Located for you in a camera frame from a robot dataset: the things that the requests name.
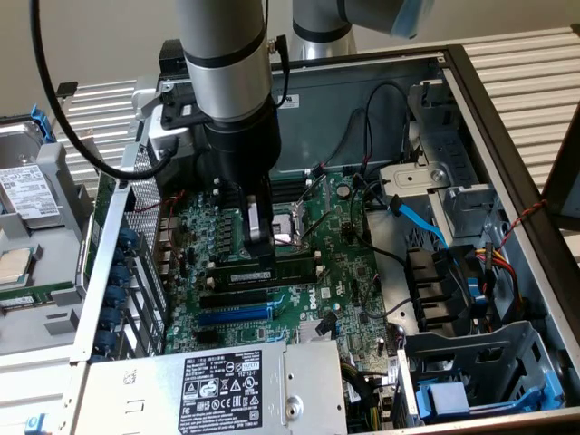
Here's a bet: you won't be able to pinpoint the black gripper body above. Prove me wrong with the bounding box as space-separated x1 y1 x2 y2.
202 101 282 185

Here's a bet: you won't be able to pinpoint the green RAM stick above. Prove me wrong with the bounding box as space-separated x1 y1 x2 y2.
211 255 317 290
0 282 76 312

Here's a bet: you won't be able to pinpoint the RAM slot white latches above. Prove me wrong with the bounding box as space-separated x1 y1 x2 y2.
213 168 314 191
213 179 314 203
208 250 324 270

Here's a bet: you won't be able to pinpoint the RAM slot black latches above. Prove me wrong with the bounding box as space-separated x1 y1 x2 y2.
220 183 311 198
211 276 321 294

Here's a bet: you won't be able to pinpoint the CPU socket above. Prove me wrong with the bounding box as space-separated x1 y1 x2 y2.
271 206 314 255

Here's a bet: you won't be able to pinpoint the thin metal locking lever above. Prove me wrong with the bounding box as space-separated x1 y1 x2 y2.
300 210 331 240

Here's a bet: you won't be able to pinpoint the long black expansion slot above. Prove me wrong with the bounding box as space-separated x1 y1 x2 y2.
198 289 269 310

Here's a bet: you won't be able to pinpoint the open grey PC case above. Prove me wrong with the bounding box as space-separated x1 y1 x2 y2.
67 43 580 435

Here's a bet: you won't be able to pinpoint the blue expansion slot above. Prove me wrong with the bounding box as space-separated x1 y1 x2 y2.
198 304 273 325

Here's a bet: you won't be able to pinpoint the green motherboard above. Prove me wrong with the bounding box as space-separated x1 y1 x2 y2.
156 169 395 357

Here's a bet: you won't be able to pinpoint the black box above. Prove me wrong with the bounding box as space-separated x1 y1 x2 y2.
158 39 188 73

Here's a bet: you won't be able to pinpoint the silver chipset heatsink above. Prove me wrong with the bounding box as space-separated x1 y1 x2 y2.
297 319 340 345

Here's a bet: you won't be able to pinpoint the green graphics card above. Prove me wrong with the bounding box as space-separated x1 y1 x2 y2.
74 129 118 291

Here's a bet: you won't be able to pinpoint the silver power supply unit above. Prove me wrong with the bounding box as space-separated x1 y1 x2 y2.
83 339 348 435

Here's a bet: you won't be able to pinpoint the grey metal drive cage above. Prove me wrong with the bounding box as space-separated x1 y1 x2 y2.
405 77 502 241

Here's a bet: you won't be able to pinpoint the grey parts rack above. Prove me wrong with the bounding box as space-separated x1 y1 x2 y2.
0 115 97 359

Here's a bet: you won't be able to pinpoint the silver hard disk white label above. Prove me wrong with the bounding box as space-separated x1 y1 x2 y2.
0 120 64 230

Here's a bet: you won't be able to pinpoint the blue disk caddy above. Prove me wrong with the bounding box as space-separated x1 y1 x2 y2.
415 371 566 421

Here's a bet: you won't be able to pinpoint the silver CPU chip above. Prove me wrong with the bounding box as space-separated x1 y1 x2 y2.
0 246 35 287

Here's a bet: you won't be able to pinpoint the grey disk bay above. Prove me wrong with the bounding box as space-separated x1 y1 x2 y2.
392 319 568 428

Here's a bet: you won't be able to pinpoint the small blue latch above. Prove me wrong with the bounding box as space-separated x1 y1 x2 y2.
24 412 49 435

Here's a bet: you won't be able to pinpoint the black camera bracket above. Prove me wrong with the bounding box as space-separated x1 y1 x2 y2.
159 97 214 131

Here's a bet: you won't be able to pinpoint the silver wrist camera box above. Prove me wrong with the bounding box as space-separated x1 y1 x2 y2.
145 115 200 160

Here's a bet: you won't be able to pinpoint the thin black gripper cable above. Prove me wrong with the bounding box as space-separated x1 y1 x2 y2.
266 34 292 109

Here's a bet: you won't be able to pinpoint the thin black wire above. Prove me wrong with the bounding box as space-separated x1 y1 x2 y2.
316 107 363 176

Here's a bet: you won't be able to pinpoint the thin red wire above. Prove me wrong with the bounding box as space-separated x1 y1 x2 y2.
134 188 188 255

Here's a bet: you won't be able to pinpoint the thick black wire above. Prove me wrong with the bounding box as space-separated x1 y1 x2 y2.
351 179 408 266

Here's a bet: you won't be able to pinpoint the looped black wire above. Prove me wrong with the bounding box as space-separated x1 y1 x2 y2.
364 82 412 176

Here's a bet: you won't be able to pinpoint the silver metal bracket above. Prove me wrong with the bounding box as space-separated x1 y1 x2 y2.
378 163 453 206

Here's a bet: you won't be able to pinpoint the flat blue disk wire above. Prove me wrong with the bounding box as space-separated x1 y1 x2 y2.
387 194 450 249

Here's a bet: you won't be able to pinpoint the yellow black cable bundle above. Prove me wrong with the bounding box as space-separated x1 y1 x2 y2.
339 360 398 430

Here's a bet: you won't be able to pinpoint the blue plastic disk rail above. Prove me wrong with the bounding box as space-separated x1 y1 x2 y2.
30 103 58 146

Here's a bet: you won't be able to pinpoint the yellow red power wires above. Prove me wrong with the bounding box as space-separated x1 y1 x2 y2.
473 242 525 312

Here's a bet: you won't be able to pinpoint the thick black camera cable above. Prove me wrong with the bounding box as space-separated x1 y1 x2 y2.
29 0 181 181

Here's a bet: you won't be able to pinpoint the red black twisted wire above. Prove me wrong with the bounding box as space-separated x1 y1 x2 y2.
496 198 550 250

